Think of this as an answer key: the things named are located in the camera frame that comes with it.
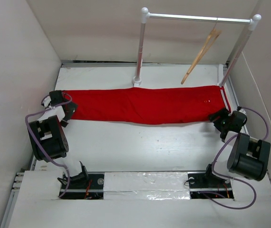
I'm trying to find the red trousers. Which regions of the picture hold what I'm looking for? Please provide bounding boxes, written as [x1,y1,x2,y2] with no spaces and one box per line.
[65,85,231,125]

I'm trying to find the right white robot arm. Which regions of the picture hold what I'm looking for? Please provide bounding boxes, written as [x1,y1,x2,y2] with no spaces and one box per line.
[203,106,271,187]

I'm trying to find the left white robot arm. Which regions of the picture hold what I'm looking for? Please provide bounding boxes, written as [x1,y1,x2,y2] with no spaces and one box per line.
[25,90,89,189]

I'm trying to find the wooden clothes hanger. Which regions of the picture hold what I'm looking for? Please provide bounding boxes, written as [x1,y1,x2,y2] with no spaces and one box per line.
[181,22,222,85]

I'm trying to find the white clothes rack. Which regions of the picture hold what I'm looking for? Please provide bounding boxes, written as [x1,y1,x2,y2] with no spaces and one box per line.
[132,7,262,87]

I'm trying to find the silver taped foam strip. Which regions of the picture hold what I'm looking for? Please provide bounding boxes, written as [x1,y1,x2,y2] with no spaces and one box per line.
[103,171,190,200]

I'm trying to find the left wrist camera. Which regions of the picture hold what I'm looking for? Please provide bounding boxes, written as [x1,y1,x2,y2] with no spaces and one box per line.
[41,95,51,109]

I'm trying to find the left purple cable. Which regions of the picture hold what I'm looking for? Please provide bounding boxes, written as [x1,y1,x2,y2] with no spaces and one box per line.
[25,93,73,198]

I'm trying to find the purple cable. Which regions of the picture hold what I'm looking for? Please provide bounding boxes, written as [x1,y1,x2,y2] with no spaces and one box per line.
[25,93,73,198]
[211,107,269,209]

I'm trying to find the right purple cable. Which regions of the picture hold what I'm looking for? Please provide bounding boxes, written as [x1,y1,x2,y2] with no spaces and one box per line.
[211,107,269,209]

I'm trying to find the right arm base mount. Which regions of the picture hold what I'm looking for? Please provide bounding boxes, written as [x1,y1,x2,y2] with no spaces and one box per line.
[184,164,234,199]

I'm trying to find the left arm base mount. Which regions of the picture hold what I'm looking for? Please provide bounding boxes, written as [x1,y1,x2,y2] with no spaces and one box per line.
[60,172,105,200]

